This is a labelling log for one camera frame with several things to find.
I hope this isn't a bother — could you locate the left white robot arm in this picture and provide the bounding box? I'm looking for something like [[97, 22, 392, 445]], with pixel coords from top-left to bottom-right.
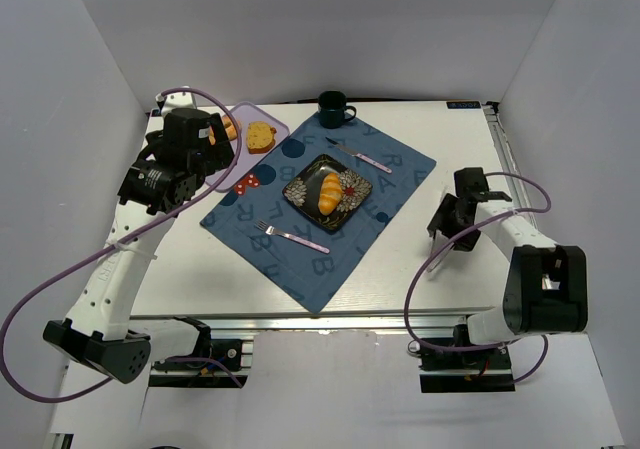
[[43, 108, 234, 384]]

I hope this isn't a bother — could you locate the pink handled knife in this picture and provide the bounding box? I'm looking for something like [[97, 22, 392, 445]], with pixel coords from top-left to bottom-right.
[[325, 137, 393, 174]]

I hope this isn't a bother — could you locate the toast slice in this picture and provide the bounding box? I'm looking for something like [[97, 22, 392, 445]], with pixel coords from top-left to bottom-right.
[[246, 121, 277, 154]]

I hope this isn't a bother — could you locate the dark green mug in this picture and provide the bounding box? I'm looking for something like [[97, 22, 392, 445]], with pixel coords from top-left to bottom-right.
[[318, 90, 357, 129]]

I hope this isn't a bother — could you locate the blue letter placemat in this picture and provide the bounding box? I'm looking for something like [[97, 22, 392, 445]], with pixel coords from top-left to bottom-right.
[[201, 116, 436, 313]]

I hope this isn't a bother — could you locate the black floral square plate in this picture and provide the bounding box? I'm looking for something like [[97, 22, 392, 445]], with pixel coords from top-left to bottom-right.
[[282, 154, 373, 233]]

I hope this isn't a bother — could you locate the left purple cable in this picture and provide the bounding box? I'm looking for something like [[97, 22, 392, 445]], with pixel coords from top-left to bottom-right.
[[0, 86, 244, 403]]

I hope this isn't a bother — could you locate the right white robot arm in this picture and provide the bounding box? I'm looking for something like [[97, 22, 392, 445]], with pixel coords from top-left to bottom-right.
[[427, 167, 588, 347]]

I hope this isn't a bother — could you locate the pink handled fork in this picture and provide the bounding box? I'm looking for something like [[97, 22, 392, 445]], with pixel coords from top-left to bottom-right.
[[254, 220, 330, 254]]

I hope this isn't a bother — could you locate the long bread roll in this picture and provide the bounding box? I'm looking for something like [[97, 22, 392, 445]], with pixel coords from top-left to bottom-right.
[[318, 173, 343, 215]]

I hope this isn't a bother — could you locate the right table label sticker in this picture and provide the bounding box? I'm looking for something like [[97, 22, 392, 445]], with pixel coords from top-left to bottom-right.
[[446, 100, 482, 110]]

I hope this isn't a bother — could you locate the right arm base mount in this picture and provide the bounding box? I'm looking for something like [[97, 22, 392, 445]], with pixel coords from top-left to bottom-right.
[[407, 341, 515, 394]]

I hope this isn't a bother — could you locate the glazed bagel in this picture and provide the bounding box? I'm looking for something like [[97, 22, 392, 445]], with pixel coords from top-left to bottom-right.
[[209, 116, 238, 145]]

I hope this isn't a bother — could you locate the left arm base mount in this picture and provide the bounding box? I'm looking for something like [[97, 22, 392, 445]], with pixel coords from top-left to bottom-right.
[[149, 317, 253, 389]]

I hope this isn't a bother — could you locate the lavender tray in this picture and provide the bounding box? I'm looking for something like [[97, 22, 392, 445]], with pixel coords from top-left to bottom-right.
[[216, 102, 290, 196]]

